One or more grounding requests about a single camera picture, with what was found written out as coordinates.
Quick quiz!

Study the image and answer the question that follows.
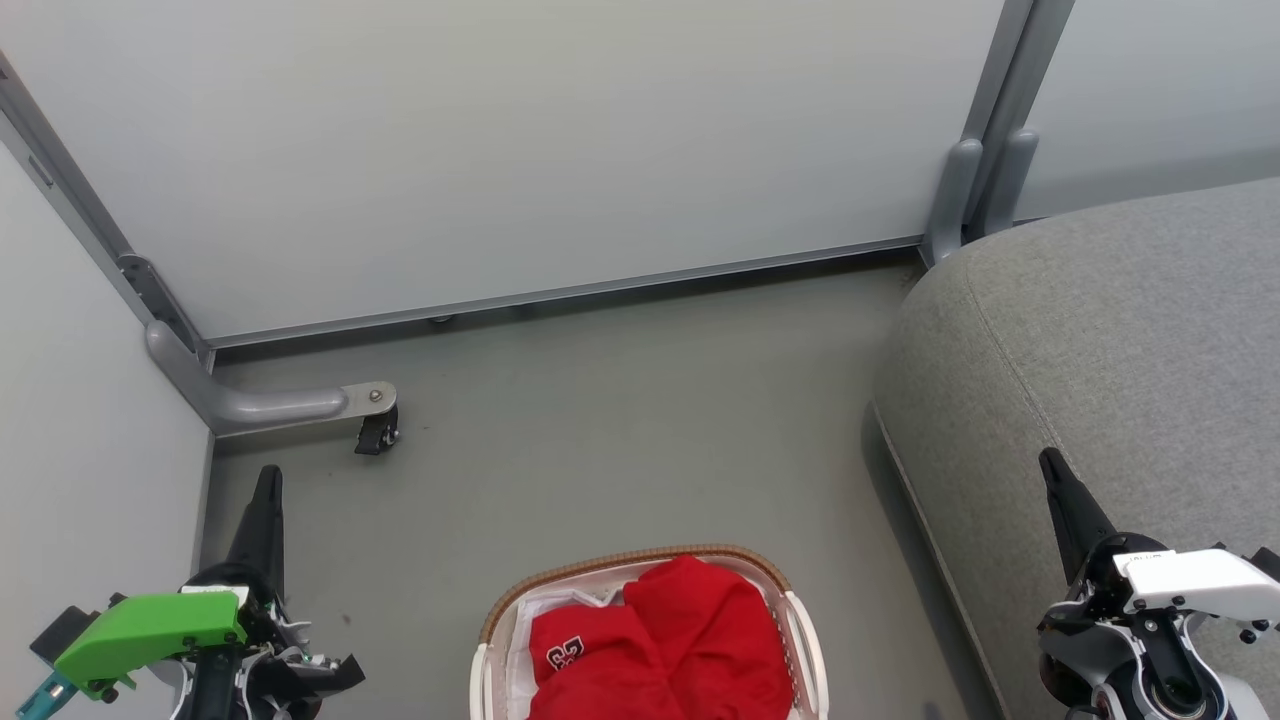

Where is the grey fabric sofa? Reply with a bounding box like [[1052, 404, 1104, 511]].
[[873, 178, 1280, 720]]

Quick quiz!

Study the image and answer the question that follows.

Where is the grey partition bottom rail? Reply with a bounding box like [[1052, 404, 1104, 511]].
[[205, 237, 926, 349]]

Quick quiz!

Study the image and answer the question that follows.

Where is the grey curved partition foot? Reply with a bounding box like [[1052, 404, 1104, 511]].
[[922, 138, 986, 269], [978, 128, 1041, 241], [145, 320, 398, 438]]

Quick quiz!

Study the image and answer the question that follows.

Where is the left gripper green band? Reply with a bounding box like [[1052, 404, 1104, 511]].
[[55, 465, 311, 698]]

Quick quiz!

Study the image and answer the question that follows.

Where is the black caster wheel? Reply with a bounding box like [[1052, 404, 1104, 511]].
[[355, 408, 401, 457]]

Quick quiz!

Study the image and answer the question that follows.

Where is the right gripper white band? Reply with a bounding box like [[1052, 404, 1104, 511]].
[[1040, 448, 1280, 641]]

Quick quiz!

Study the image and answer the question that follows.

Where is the white laundry basket brown rim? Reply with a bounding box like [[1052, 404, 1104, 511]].
[[470, 545, 831, 720]]

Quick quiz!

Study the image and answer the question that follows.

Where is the red garment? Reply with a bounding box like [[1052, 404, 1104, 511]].
[[527, 555, 796, 720]]

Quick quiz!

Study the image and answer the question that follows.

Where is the grey partition post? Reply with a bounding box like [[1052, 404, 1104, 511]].
[[0, 50, 216, 371], [960, 0, 1076, 241]]

